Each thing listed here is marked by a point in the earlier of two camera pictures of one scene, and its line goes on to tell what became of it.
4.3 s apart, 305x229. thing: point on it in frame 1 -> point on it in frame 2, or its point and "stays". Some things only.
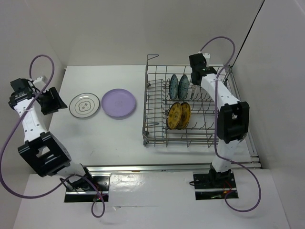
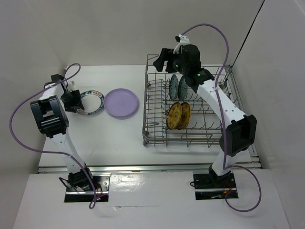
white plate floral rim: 196,93 -> 93,102
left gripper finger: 58,102 -> 78,103
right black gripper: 194,83 -> 167,54
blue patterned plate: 183,87 stays
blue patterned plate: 174,87 stays
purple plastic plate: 118,102 stays
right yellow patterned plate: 186,114 stays
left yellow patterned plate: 174,115 stays
